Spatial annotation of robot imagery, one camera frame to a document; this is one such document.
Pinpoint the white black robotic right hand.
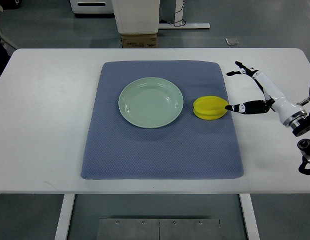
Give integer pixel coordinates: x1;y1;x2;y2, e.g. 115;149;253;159
225;61;307;129

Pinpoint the yellow starfruit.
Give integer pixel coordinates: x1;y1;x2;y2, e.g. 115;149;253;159
193;96;228;120

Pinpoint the black silver robot right arm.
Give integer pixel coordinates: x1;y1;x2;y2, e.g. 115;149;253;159
292;85;310;176

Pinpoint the grey floor outlet plate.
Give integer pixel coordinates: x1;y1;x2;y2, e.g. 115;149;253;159
225;37;239;46

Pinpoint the light green plate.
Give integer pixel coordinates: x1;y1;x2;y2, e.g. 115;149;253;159
118;77;184;129

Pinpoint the blue textured mat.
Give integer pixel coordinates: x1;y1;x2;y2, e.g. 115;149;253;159
81;60;244;180

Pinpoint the right white table leg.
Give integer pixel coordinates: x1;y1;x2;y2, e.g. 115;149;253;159
239;193;260;240

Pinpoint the white table leg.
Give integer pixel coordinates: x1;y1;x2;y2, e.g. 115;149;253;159
239;193;260;240
55;193;76;240

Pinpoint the white desk leg base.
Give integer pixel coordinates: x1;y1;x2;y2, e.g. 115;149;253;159
158;0;211;30

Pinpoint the cardboard box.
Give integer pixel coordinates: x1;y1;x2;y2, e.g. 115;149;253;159
121;33;158;49

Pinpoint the white bin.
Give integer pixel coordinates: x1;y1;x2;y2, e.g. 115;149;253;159
111;0;160;35

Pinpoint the white cabinet with slot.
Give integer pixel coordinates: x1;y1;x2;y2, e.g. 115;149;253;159
69;0;114;18

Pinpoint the left white table leg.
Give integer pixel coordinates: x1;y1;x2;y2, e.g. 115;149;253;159
55;193;76;240

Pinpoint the black cable on floor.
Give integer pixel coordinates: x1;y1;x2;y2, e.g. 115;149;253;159
159;0;187;28

